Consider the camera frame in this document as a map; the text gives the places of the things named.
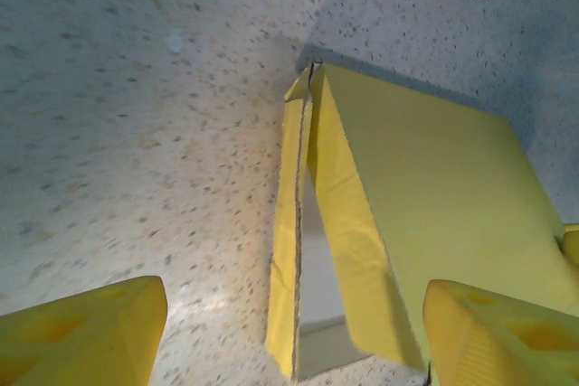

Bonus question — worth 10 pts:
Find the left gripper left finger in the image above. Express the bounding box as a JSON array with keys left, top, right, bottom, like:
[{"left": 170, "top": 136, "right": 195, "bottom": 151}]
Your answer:
[{"left": 0, "top": 275, "right": 168, "bottom": 386}]

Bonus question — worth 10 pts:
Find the yellow paper box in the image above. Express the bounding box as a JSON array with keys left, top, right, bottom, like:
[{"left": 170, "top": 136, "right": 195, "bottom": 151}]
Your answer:
[{"left": 264, "top": 62, "right": 579, "bottom": 381}]

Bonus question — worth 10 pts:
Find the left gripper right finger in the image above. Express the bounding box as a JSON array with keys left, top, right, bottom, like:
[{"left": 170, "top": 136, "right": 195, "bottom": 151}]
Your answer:
[{"left": 422, "top": 279, "right": 579, "bottom": 386}]

